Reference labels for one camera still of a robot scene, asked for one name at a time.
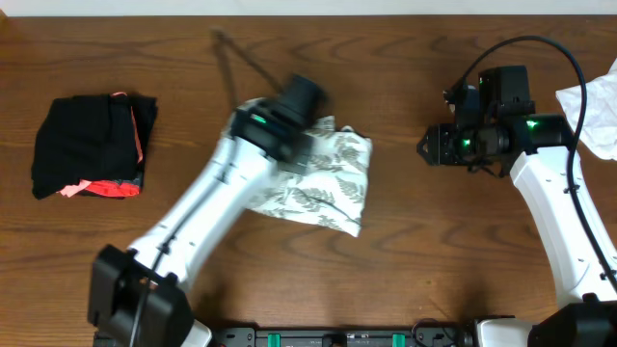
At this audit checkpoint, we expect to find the white fern print garment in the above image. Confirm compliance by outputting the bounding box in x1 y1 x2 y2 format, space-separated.
223 98 373 237

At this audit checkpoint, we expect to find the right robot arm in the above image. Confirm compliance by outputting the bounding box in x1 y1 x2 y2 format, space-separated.
417 66 616 346

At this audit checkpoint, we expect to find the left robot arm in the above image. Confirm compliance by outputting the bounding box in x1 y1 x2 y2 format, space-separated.
87 75 325 347

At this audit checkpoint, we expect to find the plain white cloth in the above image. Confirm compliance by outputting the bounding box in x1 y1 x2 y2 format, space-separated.
555 62 617 161

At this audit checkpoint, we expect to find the folded black and coral garment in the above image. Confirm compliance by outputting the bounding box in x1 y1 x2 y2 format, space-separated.
31 92 158 200

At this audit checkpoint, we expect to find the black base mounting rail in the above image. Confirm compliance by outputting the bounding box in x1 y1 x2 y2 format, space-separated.
93 317 478 347

